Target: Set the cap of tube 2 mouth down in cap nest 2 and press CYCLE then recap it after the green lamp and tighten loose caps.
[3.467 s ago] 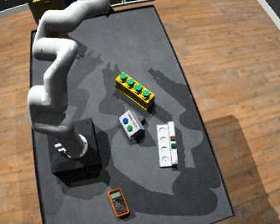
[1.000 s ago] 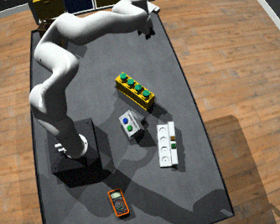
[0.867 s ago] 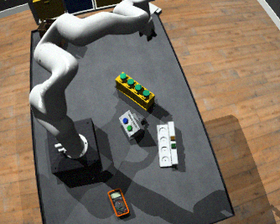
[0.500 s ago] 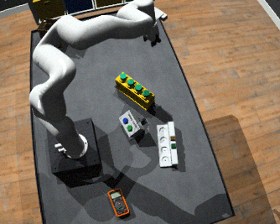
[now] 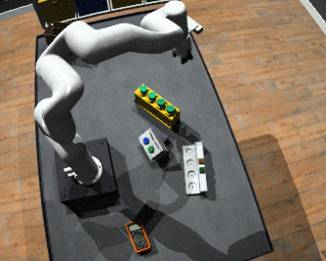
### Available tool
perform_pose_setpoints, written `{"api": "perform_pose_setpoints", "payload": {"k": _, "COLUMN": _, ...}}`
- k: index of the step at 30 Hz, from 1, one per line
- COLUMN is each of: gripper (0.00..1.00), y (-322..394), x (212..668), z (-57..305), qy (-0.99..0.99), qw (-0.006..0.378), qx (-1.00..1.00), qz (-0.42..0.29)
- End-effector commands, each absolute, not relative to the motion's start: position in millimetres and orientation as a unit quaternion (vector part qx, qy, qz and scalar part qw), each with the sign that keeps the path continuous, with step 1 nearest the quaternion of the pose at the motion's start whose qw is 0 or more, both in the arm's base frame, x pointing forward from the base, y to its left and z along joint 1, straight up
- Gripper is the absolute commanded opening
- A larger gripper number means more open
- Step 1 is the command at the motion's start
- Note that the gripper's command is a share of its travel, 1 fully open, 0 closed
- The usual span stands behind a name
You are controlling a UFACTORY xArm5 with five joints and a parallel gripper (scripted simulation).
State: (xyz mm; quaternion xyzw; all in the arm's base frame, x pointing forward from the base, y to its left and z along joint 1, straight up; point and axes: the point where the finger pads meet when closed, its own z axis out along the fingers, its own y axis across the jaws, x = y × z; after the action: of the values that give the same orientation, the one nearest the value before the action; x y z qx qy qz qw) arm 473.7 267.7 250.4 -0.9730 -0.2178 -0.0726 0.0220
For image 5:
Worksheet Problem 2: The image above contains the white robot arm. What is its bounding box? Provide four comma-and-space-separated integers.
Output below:
34, 1, 203, 185

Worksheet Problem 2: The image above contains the orange digital multimeter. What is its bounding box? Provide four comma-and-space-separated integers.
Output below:
126, 219, 151, 253

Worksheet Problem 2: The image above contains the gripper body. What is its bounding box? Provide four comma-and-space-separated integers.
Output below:
172, 35, 191, 59

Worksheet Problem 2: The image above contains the white button panel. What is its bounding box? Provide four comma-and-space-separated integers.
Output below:
139, 128, 172, 163

